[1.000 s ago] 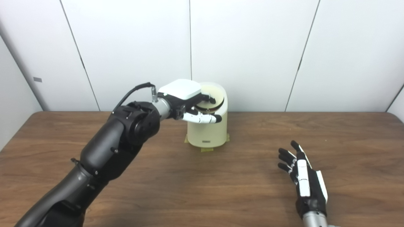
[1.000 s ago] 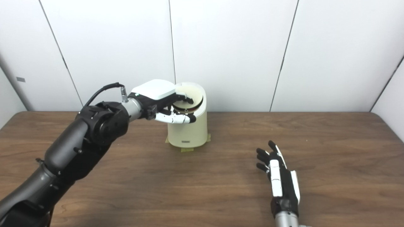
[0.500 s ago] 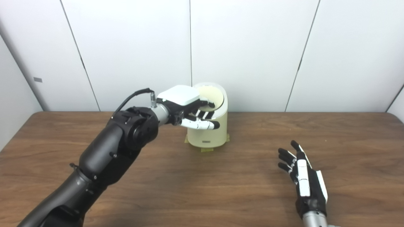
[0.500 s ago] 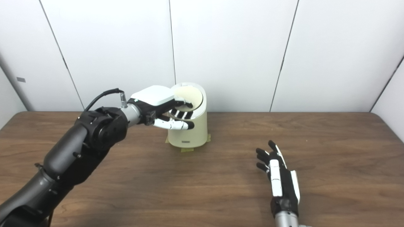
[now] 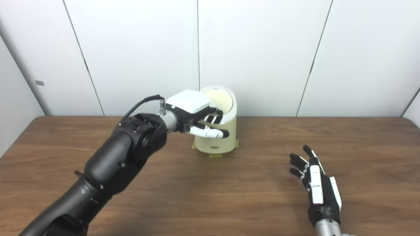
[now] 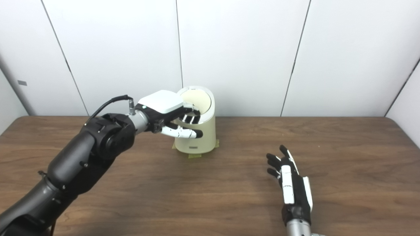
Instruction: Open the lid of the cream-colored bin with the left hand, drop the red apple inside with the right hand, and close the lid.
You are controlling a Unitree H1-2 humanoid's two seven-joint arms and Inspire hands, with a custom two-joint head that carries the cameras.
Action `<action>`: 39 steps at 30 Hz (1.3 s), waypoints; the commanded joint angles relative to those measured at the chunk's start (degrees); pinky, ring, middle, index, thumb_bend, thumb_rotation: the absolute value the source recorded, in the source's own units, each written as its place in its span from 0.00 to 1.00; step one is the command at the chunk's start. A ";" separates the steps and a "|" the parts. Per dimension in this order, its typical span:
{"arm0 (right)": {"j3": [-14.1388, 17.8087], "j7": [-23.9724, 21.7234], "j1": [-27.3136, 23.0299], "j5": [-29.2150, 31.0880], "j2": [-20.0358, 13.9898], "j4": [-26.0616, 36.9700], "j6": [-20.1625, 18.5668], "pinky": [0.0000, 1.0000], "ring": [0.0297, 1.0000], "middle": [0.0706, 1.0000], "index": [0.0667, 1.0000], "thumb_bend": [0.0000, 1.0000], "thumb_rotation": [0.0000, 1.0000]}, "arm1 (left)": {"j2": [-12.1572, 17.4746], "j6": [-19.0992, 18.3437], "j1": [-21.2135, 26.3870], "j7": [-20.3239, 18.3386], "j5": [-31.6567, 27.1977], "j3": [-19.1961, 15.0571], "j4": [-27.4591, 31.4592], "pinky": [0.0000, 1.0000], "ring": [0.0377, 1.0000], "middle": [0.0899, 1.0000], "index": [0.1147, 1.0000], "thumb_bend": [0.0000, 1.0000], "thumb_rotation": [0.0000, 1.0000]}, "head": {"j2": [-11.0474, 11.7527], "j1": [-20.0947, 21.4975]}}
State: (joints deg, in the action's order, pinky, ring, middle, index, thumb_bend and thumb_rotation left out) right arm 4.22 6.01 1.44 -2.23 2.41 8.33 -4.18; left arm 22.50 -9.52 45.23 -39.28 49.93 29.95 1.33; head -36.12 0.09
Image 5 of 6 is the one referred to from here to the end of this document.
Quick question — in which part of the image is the cream-colored bin body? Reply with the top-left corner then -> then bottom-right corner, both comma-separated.
194,86 -> 237,154

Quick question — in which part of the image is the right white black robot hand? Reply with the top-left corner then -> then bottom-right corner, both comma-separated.
289,145 -> 342,227

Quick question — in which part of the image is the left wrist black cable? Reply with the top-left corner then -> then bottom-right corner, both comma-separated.
119,95 -> 166,127

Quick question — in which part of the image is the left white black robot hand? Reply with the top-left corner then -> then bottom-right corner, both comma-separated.
165,90 -> 229,139

